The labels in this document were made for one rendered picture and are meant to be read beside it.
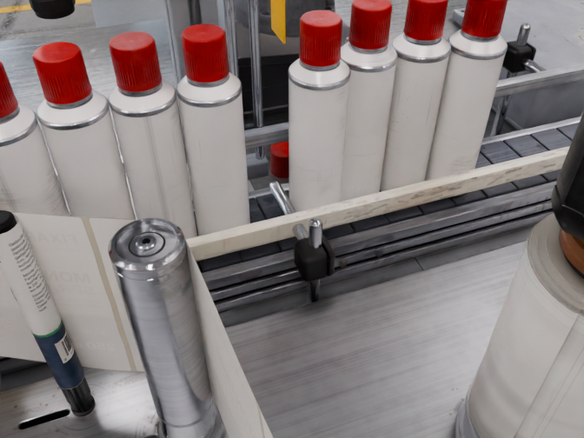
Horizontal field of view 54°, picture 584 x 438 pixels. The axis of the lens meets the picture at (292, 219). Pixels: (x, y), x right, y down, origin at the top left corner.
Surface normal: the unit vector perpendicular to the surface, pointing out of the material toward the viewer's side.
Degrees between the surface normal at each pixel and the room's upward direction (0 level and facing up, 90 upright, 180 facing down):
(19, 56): 0
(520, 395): 90
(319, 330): 0
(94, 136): 90
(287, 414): 0
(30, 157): 90
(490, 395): 88
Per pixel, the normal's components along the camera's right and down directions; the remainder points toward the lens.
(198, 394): 0.81, 0.40
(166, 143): 0.63, 0.52
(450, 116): -0.68, 0.49
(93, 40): 0.00, -0.74
